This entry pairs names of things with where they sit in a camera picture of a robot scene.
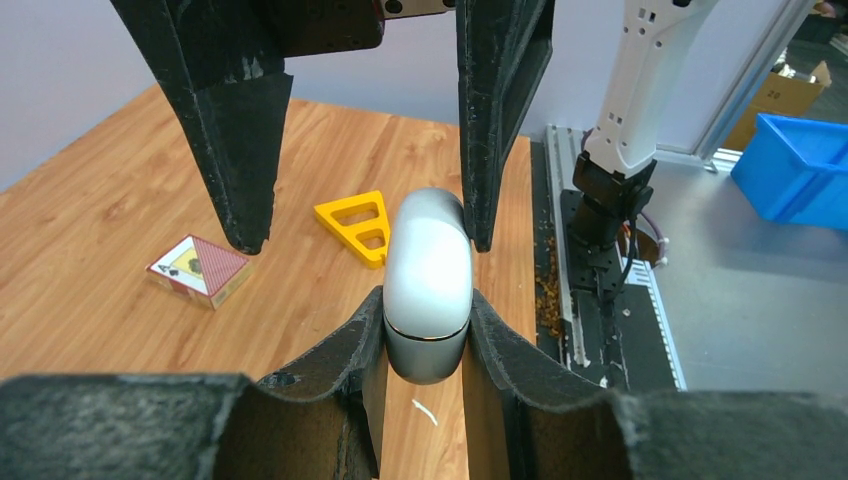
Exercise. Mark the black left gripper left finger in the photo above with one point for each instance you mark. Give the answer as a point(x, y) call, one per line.
point(334, 401)

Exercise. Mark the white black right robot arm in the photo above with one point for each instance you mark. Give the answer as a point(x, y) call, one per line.
point(617, 160)

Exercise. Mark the cardboard box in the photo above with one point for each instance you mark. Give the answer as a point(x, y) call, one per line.
point(786, 93)

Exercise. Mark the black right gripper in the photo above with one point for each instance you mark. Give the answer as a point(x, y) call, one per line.
point(224, 78)

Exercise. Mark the white gold earbud charging case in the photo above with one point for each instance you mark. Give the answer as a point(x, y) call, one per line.
point(428, 287)

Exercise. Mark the blue plastic bin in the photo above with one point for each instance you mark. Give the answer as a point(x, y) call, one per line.
point(794, 171)

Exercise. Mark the yellow triangular plastic piece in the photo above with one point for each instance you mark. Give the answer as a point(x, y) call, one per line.
point(361, 223)

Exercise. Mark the white paper scrap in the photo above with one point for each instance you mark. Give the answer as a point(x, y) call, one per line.
point(426, 411)

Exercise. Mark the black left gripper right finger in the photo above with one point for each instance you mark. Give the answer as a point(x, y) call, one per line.
point(527, 416)

